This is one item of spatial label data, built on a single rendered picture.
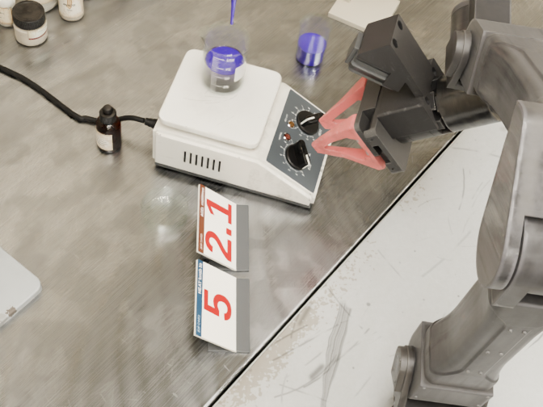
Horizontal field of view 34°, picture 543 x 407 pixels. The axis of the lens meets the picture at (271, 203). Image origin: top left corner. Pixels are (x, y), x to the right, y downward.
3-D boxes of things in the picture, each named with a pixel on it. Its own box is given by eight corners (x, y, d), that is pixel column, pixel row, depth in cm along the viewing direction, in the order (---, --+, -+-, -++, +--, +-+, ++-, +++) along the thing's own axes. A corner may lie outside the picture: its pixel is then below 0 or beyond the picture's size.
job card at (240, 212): (248, 206, 105) (251, 186, 102) (249, 272, 100) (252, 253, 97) (196, 203, 105) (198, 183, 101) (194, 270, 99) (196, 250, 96)
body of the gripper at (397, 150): (357, 136, 87) (426, 119, 82) (377, 64, 93) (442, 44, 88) (389, 177, 90) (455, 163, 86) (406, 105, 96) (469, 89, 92)
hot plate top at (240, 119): (283, 77, 107) (284, 73, 106) (257, 152, 100) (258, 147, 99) (187, 51, 108) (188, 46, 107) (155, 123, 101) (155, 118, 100)
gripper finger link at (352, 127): (292, 142, 92) (370, 123, 87) (309, 94, 96) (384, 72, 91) (326, 182, 96) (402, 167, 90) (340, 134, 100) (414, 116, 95)
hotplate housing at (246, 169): (334, 132, 113) (345, 91, 107) (310, 213, 106) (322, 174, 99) (168, 86, 114) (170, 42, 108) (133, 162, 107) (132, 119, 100)
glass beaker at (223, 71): (250, 73, 106) (257, 23, 100) (238, 105, 103) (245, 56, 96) (201, 60, 106) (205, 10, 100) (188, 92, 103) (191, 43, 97)
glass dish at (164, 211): (167, 245, 101) (168, 234, 99) (130, 218, 102) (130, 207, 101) (197, 214, 104) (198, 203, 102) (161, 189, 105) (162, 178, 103)
